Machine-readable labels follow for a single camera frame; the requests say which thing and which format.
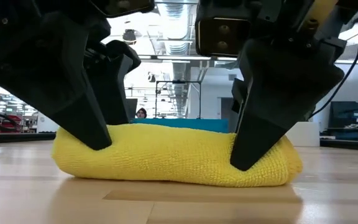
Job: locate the black aluminium table frame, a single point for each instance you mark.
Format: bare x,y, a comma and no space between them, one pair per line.
346,144

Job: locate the red background equipment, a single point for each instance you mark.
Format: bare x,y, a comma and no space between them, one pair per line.
8,123

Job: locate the blue plastic basket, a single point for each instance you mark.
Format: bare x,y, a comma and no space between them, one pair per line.
197,124

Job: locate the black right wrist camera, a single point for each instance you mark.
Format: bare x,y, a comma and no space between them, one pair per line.
222,31

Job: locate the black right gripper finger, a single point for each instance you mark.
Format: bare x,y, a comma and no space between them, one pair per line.
278,99
239,96

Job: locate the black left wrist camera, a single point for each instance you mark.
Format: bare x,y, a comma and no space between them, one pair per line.
123,6

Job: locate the white round column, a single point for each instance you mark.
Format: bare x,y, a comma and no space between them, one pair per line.
47,124

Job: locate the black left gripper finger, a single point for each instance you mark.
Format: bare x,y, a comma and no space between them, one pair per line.
57,81
113,87

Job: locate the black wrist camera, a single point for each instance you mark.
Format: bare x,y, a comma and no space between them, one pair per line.
123,6
222,31

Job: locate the black equipment rack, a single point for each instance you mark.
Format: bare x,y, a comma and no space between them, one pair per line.
350,119

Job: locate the person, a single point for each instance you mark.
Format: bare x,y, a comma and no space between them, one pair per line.
141,113

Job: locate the yellow microfiber towel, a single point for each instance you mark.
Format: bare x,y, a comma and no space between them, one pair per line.
172,155

